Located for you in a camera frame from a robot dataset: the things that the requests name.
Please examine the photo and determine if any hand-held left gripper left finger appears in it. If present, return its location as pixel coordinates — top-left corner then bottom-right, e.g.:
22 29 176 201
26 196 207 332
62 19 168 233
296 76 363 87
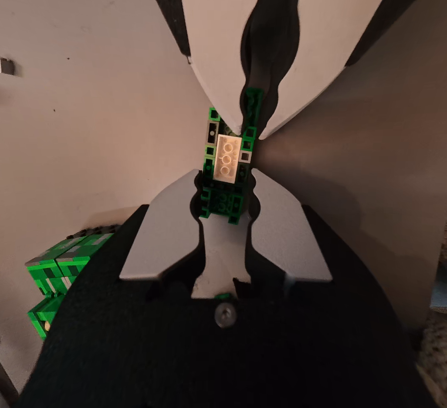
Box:
119 169 205 298

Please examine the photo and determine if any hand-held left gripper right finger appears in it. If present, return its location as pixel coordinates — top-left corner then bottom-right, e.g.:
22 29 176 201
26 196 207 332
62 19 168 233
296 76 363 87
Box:
245 168 333 300

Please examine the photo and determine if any person's blue jeans leg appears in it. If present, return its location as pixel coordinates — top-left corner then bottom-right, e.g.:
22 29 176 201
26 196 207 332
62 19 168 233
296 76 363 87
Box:
430 275 447 311

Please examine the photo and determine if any hollow green lego head block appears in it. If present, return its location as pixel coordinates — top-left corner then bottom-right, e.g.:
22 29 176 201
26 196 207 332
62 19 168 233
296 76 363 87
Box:
202 107 258 225

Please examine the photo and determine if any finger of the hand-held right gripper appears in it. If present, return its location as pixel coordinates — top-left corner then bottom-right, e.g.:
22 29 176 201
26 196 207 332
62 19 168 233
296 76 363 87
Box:
258 0 406 140
176 0 280 135

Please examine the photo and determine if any green lego legs assembly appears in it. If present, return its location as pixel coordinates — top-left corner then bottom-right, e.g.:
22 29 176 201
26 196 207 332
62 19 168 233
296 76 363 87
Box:
25 227 116 340

